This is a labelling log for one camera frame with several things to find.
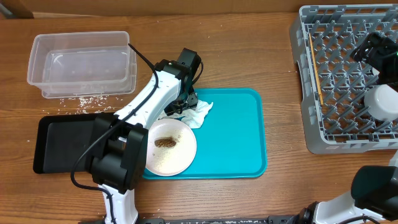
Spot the wooden chopstick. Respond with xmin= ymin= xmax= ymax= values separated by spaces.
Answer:
xmin=308 ymin=33 xmax=324 ymax=106

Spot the grey shallow bowl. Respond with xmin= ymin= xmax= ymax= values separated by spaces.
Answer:
xmin=364 ymin=85 xmax=398 ymax=121

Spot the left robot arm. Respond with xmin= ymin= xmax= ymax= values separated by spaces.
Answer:
xmin=85 ymin=49 xmax=203 ymax=223

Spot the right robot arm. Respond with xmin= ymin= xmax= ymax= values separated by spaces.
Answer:
xmin=289 ymin=32 xmax=397 ymax=223

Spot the grey dishwasher rack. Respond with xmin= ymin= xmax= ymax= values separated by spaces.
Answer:
xmin=290 ymin=4 xmax=397 ymax=154

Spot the crumpled white tissue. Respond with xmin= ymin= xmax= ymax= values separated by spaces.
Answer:
xmin=157 ymin=100 xmax=213 ymax=129

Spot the brown food scrap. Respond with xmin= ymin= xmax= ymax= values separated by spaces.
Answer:
xmin=154 ymin=136 xmax=177 ymax=148

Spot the large white plate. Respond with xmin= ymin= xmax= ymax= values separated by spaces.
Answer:
xmin=146 ymin=119 xmax=197 ymax=177

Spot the teal serving tray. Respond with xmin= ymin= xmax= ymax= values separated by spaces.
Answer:
xmin=141 ymin=88 xmax=268 ymax=180

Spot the clear plastic bin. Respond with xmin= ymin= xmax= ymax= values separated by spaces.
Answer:
xmin=27 ymin=31 xmax=137 ymax=99

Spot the black plastic tray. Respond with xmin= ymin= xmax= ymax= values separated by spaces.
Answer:
xmin=32 ymin=112 xmax=124 ymax=174

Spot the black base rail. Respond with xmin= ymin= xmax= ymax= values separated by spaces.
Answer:
xmin=77 ymin=214 xmax=299 ymax=224

